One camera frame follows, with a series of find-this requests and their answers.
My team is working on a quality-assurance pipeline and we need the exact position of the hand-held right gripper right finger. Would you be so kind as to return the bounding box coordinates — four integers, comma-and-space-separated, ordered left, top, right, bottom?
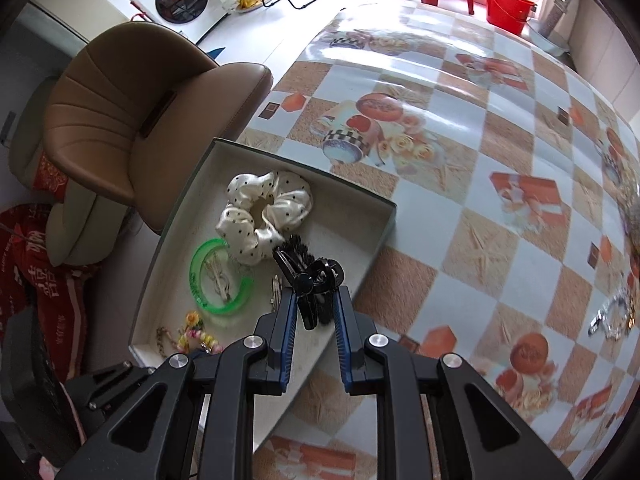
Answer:
332, 285, 576, 480

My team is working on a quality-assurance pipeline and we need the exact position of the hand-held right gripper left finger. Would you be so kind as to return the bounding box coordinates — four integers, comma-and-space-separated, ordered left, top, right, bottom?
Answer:
60, 287, 298, 480

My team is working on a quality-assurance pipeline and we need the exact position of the colourful flower hair tie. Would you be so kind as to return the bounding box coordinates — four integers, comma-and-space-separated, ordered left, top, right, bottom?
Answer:
177, 311, 223, 353

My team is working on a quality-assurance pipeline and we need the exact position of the beige braided bracelet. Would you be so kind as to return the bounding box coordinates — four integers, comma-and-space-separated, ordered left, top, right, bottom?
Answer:
155, 326, 181, 356

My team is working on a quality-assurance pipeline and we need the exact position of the black hair claw clip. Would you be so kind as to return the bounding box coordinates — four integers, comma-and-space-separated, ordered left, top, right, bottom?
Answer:
272, 234, 347, 331

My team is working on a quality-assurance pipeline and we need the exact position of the beige tray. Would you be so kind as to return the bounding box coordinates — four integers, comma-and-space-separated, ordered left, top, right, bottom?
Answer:
127, 137, 399, 456

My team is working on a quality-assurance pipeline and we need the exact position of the green plastic bangle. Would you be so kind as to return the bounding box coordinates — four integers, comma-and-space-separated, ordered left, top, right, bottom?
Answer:
189, 237, 255, 316

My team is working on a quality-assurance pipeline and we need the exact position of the white dotted scrunchie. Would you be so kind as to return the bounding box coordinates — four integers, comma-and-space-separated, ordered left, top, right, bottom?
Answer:
216, 170, 313, 267

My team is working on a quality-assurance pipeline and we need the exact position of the red printed blanket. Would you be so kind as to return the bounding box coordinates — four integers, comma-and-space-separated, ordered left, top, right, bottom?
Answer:
0, 204, 101, 381

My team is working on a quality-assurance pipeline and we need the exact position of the red printed cushion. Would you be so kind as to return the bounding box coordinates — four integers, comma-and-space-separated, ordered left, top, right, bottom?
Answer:
32, 152, 68, 206

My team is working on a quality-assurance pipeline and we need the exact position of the brown leather chair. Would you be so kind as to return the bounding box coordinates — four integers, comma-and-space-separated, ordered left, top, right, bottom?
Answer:
7, 22, 273, 268

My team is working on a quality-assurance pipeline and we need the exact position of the checkered printed tablecloth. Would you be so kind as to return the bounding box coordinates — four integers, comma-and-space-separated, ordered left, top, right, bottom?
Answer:
235, 0, 640, 480

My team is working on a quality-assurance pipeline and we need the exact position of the pale blue basin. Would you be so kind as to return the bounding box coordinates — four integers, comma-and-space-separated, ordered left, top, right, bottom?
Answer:
525, 17, 571, 56

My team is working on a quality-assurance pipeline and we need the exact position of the red plastic bucket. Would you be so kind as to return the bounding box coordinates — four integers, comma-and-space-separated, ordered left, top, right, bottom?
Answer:
484, 0, 536, 36

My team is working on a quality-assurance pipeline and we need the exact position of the grey patterned roll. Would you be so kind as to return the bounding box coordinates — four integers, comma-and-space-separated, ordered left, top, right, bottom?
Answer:
545, 0, 568, 36

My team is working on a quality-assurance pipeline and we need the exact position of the silver chain bracelet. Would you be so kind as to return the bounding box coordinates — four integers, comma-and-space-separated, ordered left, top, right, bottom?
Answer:
587, 287, 636, 341

